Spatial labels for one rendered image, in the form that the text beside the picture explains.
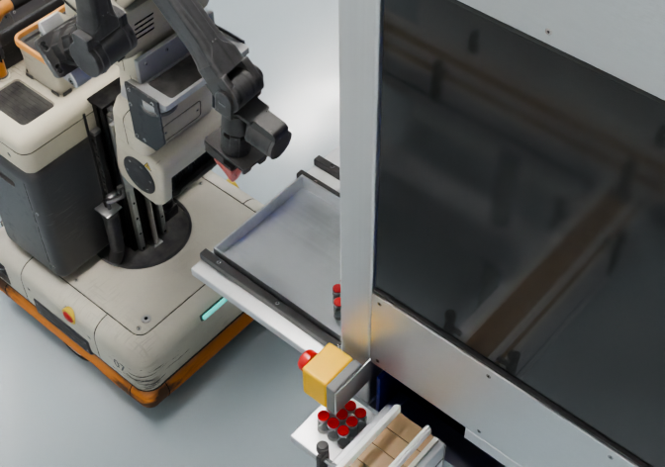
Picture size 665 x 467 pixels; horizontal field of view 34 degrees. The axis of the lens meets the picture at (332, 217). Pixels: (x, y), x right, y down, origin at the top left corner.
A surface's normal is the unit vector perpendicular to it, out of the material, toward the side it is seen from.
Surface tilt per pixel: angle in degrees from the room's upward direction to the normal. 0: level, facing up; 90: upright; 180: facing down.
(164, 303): 0
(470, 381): 90
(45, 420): 0
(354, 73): 90
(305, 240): 0
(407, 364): 90
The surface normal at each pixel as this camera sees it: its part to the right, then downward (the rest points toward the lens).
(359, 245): -0.65, 0.57
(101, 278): -0.01, -0.66
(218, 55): 0.55, -0.08
